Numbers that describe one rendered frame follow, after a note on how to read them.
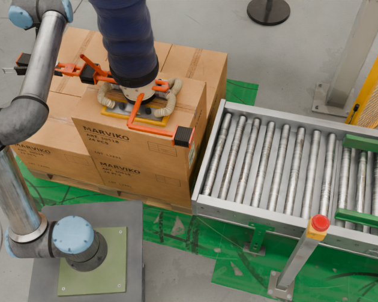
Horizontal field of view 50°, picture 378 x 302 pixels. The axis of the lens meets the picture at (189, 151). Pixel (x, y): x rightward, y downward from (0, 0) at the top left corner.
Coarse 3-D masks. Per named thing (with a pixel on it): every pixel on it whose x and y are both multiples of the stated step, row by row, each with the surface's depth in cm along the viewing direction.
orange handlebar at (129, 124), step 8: (64, 64) 202; (72, 64) 201; (64, 72) 199; (72, 72) 199; (104, 72) 198; (104, 80) 196; (112, 80) 195; (160, 80) 193; (152, 88) 192; (160, 88) 191; (168, 88) 191; (136, 104) 186; (136, 112) 185; (128, 120) 182; (128, 128) 181; (136, 128) 180; (144, 128) 179; (152, 128) 179; (168, 136) 178
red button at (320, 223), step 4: (316, 216) 159; (320, 216) 159; (324, 216) 159; (312, 220) 159; (316, 220) 158; (320, 220) 158; (324, 220) 158; (328, 220) 159; (312, 224) 158; (316, 224) 157; (320, 224) 157; (324, 224) 157; (328, 224) 158; (316, 228) 157; (320, 228) 156; (324, 228) 156
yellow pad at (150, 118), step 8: (120, 104) 198; (104, 112) 200; (112, 112) 200; (120, 112) 199; (144, 112) 198; (152, 112) 198; (136, 120) 198; (144, 120) 196; (152, 120) 196; (160, 120) 195
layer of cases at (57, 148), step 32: (96, 32) 292; (160, 64) 273; (192, 64) 272; (224, 64) 272; (64, 96) 262; (64, 128) 248; (32, 160) 268; (64, 160) 253; (96, 160) 240; (160, 192) 255; (192, 192) 251
